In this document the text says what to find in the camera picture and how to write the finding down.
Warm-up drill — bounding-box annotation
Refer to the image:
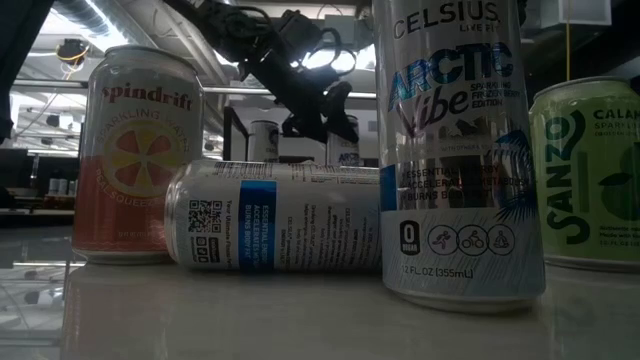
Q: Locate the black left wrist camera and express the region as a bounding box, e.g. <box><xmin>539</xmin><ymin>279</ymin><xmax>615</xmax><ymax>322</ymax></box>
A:
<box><xmin>277</xmin><ymin>8</ymin><xmax>324</xmax><ymax>52</ymax></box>

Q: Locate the silver Celsius energy can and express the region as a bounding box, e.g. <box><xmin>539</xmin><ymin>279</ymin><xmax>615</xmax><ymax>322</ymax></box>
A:
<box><xmin>325</xmin><ymin>114</ymin><xmax>363</xmax><ymax>167</ymax></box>
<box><xmin>371</xmin><ymin>0</ymin><xmax>547</xmax><ymax>315</ymax></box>
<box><xmin>163</xmin><ymin>159</ymin><xmax>384</xmax><ymax>274</ymax></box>
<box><xmin>248</xmin><ymin>119</ymin><xmax>281</xmax><ymax>164</ymax></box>

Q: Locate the ceiling light bar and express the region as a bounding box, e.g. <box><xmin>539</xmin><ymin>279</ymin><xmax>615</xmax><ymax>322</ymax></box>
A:
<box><xmin>202</xmin><ymin>85</ymin><xmax>377</xmax><ymax>100</ymax></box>

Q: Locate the green Sanzo can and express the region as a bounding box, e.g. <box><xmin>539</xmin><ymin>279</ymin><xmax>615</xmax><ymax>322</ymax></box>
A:
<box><xmin>528</xmin><ymin>75</ymin><xmax>640</xmax><ymax>274</ymax></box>

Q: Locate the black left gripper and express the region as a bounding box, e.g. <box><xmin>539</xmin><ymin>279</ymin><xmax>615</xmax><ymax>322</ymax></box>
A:
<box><xmin>243</xmin><ymin>28</ymin><xmax>361</xmax><ymax>145</ymax></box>

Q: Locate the black ceiling device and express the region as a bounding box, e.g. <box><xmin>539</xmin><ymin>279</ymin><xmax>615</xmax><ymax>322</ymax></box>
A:
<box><xmin>55</xmin><ymin>38</ymin><xmax>92</xmax><ymax>67</ymax></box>

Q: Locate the Spindrift sparkling water can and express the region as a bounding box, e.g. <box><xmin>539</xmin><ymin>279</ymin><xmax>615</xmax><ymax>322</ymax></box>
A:
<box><xmin>72</xmin><ymin>44</ymin><xmax>206</xmax><ymax>266</ymax></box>

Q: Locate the black metal shelf frame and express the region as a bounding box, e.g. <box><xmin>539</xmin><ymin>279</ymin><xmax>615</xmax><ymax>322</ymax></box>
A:
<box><xmin>221</xmin><ymin>105</ymin><xmax>252</xmax><ymax>163</ymax></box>

